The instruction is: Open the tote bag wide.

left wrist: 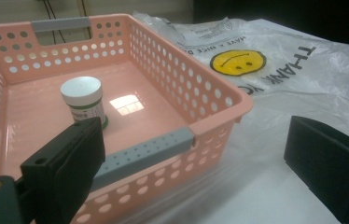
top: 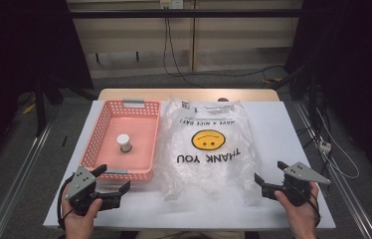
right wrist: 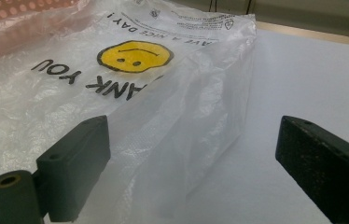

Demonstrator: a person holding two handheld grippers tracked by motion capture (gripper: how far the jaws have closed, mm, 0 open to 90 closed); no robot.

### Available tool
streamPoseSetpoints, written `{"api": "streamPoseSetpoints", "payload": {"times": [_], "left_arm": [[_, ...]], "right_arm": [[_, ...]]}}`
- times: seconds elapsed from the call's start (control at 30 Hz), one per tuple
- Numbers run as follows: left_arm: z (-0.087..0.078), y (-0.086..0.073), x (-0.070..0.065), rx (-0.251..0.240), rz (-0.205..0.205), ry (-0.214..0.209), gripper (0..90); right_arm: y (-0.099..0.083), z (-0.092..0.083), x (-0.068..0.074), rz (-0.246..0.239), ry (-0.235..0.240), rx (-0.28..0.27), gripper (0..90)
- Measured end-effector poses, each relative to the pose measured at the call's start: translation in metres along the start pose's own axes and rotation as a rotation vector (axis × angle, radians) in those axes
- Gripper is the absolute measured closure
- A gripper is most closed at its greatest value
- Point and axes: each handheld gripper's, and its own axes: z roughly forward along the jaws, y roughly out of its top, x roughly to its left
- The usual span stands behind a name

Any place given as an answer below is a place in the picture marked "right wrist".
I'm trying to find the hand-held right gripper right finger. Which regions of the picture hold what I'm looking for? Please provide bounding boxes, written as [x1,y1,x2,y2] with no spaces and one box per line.
[274,115,349,224]

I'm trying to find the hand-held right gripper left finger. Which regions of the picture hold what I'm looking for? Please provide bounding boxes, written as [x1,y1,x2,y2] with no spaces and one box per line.
[35,115,112,224]

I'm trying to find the clear smiley-print plastic bag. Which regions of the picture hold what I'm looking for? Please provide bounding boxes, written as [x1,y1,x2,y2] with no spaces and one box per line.
[0,0,258,222]

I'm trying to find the pink perforated plastic basket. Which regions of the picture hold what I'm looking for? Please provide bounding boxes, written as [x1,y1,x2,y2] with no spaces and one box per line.
[0,0,91,60]

